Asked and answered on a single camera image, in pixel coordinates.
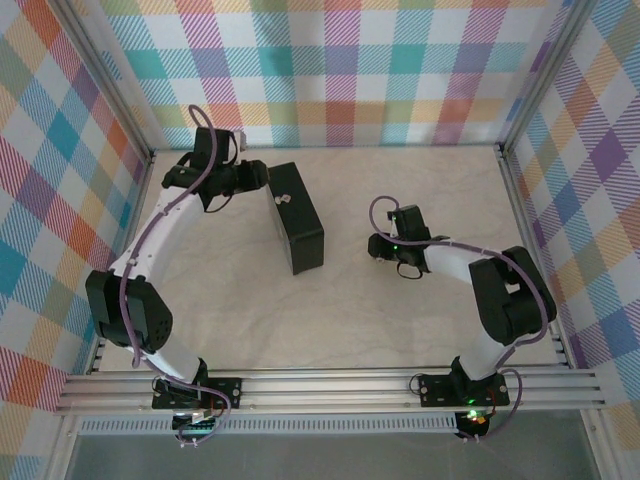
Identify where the black box with painting lid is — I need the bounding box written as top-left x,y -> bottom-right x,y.
266,160 -> 327,277

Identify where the right controller board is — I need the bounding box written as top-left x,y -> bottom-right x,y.
456,406 -> 490,437

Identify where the controller board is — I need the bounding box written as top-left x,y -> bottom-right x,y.
171,408 -> 222,435
456,406 -> 490,437

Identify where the left controller board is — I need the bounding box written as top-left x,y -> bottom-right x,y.
171,408 -> 222,435

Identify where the thin black right gripper wire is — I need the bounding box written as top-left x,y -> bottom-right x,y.
396,260 -> 425,282

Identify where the thin black gripper wire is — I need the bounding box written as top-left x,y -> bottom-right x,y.
396,260 -> 425,282
203,191 -> 232,215

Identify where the thin black left gripper wire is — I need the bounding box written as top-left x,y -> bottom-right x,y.
203,191 -> 232,215

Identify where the aluminium side rail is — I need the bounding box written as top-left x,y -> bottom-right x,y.
496,147 -> 581,372

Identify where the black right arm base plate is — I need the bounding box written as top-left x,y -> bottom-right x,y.
417,372 -> 512,408

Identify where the aluminium frame post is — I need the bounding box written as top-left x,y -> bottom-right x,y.
496,0 -> 602,160
62,0 -> 157,162

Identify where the aluminium rail beam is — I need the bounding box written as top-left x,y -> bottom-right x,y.
53,367 -> 607,415

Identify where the grey slotted cable duct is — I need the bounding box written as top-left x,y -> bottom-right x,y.
78,411 -> 460,436

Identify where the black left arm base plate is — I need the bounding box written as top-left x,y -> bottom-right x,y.
151,377 -> 244,412

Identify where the aluminium frame leg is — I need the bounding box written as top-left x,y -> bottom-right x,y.
578,409 -> 615,480
46,412 -> 85,480

